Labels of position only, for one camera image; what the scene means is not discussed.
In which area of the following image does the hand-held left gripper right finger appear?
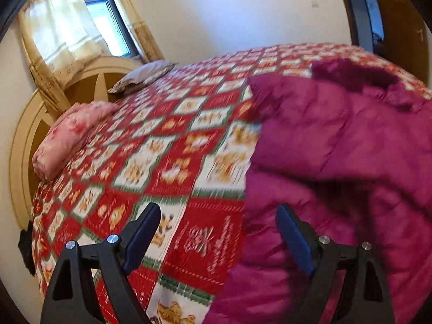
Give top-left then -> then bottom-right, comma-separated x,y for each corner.
276,203 -> 395,324

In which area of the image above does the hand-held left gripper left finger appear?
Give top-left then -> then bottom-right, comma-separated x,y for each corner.
40,202 -> 162,324

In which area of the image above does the magenta down jacket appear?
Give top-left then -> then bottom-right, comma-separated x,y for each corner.
204,58 -> 432,324

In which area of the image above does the red printed bear blanket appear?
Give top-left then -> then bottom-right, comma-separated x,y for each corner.
31,42 -> 429,324

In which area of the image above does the pink floral folded quilt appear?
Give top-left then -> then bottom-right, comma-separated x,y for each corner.
32,100 -> 119,182

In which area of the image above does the cream wooden headboard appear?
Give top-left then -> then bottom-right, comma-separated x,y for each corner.
9,56 -> 144,225

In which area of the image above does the grey striped pillow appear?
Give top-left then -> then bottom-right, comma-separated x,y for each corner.
107,59 -> 179,96

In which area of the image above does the beige patterned curtain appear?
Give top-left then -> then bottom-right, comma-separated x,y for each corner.
103,0 -> 165,63
18,0 -> 103,113

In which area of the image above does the window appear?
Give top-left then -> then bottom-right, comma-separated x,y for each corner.
76,0 -> 140,59

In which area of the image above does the brown wooden door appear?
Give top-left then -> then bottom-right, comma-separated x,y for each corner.
368,0 -> 430,76

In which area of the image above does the dark door frame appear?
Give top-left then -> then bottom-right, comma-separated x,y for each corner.
336,0 -> 386,56

